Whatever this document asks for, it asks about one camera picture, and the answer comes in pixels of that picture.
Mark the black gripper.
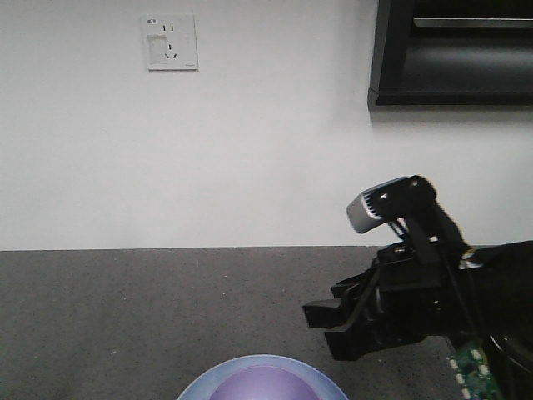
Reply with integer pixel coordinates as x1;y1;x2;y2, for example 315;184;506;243
302;243;471;361

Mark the purple plastic bowl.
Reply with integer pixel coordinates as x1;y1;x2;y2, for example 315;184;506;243
210;366;320;400

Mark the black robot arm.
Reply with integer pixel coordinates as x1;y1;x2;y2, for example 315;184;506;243
303;242;532;399

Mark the light blue plastic plate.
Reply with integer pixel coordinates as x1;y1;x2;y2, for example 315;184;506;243
178;354;347;399

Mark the green circuit board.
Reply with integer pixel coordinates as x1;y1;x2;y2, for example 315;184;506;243
448;341;505;400

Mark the black range hood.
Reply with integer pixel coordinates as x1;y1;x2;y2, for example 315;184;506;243
367;1;532;108

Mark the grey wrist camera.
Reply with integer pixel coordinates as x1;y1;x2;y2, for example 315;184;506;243
346;175;436;233

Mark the white wall power socket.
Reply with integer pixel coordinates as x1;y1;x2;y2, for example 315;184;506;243
140;13;199;73

